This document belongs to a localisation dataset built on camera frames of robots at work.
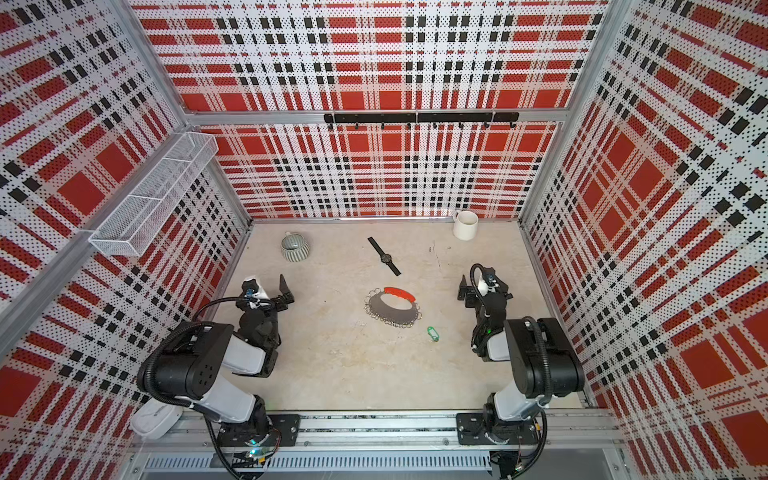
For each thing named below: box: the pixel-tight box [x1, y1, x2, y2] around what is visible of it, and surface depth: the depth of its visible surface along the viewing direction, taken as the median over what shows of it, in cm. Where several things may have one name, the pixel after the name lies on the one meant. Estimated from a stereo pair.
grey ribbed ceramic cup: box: [281, 231, 311, 263], surface depth 108 cm
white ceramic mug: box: [453, 210, 479, 241], surface depth 114 cm
